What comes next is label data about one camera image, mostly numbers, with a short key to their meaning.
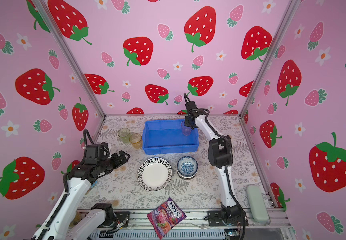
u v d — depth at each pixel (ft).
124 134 3.49
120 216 2.46
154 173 2.91
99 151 1.98
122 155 2.33
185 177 2.63
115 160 2.26
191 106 2.71
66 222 1.41
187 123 3.05
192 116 2.48
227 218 2.14
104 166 2.28
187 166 2.80
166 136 3.61
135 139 3.46
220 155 2.02
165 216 2.40
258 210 2.44
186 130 3.50
